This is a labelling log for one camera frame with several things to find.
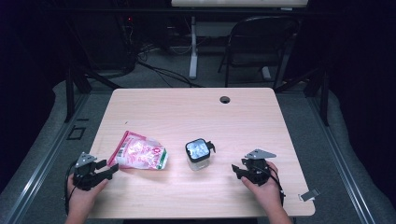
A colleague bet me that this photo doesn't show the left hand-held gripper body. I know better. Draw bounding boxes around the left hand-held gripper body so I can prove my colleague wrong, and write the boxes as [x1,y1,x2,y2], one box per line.
[72,151,108,191]

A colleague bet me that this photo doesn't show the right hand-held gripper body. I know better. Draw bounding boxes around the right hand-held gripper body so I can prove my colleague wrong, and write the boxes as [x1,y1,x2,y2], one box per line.
[242,148,277,187]

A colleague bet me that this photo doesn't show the pink and white snack bag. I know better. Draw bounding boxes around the pink and white snack bag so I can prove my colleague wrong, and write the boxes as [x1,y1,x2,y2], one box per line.
[106,130,169,171]

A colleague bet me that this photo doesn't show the person's left hand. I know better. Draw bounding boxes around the person's left hand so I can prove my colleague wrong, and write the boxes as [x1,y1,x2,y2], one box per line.
[66,174,110,213]

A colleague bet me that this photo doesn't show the person's right hand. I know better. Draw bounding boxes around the person's right hand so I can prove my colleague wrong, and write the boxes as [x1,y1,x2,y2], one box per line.
[241,161,283,213]

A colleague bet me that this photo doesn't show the metal table clip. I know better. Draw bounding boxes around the metal table clip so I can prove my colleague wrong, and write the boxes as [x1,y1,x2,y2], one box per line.
[298,188,321,202]

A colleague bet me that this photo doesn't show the white desk leg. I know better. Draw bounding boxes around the white desk leg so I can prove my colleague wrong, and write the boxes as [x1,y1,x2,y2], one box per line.
[189,15,200,80]
[261,65,273,81]

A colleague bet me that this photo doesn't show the dark computer tower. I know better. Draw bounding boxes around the dark computer tower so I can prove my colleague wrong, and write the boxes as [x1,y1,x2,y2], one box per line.
[71,15,138,74]

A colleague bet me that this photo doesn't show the black folding chair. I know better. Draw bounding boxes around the black folding chair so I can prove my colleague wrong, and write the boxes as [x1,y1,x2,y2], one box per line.
[218,15,302,90]

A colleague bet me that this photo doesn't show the right hand-held gripper cable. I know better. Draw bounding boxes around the right hand-held gripper cable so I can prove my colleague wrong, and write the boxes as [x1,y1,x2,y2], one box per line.
[261,164,286,206]

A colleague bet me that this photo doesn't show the hand-held gripper cable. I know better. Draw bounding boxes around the hand-held gripper cable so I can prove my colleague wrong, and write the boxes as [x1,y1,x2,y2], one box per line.
[64,161,79,216]
[261,164,286,206]

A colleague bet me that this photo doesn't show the left hand-held gripper cable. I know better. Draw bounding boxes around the left hand-held gripper cable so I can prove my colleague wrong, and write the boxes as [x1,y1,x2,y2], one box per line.
[64,161,79,216]

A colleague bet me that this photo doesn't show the aluminium floor rail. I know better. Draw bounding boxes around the aluminium floor rail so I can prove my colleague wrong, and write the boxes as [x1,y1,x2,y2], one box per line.
[0,92,92,224]
[306,92,377,224]

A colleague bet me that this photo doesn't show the black metal frame stand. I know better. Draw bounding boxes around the black metal frame stand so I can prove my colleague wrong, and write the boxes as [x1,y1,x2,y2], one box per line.
[274,62,331,127]
[64,18,122,124]

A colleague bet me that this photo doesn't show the black floor cables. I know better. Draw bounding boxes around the black floor cables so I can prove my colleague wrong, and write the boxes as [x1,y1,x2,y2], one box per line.
[136,43,204,89]

